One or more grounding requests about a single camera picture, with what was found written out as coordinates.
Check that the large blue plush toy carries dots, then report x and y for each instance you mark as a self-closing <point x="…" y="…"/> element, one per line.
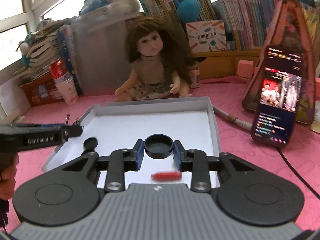
<point x="188" y="10"/>

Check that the pink toy tent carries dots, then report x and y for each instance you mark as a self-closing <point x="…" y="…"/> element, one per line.
<point x="290" y="17"/>

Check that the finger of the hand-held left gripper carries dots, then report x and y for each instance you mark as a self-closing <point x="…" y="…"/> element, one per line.
<point x="73" y="131"/>

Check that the pink block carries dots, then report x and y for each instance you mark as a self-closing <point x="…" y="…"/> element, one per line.
<point x="246" y="68"/>

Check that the red soda can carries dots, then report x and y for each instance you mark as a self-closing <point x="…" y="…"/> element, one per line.
<point x="57" y="70"/>

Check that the wooden desk organizer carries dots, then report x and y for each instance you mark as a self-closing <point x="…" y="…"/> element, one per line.
<point x="217" y="65"/>

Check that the black smartphone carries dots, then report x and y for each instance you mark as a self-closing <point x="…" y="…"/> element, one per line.
<point x="275" y="105"/>

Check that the translucent plastic storage box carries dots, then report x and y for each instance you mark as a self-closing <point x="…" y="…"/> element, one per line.
<point x="100" y="55"/>

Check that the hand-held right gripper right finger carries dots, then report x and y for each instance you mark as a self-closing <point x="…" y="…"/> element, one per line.
<point x="177" y="155"/>

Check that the white cardboard box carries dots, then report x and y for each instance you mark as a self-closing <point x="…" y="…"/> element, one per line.
<point x="150" y="117"/>

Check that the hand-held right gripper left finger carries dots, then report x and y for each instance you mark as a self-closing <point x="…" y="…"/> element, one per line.
<point x="140" y="155"/>

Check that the stack of magazines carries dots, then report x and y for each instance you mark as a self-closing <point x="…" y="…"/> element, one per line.
<point x="42" y="47"/>

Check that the person's left hand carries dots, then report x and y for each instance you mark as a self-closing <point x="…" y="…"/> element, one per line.
<point x="7" y="180"/>

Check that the small black binder clip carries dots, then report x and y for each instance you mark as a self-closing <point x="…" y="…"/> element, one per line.
<point x="76" y="123"/>

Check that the red crayon-shaped cylinder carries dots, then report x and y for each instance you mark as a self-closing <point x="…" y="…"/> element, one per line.
<point x="166" y="175"/>

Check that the black round cap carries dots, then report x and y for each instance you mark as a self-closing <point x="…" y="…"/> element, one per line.
<point x="90" y="143"/>
<point x="158" y="144"/>

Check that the brown-haired doll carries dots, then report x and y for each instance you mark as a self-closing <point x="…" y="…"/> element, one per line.
<point x="150" y="65"/>

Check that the white paper cup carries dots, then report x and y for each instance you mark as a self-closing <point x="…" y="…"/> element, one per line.
<point x="67" y="92"/>

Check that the row of books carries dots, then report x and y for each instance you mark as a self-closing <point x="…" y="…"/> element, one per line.
<point x="245" y="17"/>

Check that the colourful printed carton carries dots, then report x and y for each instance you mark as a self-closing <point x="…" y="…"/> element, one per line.
<point x="206" y="36"/>

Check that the small brown jar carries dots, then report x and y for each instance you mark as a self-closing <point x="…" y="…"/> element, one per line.
<point x="195" y="78"/>

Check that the small blue plush toy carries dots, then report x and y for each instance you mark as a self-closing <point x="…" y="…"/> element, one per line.
<point x="23" y="55"/>

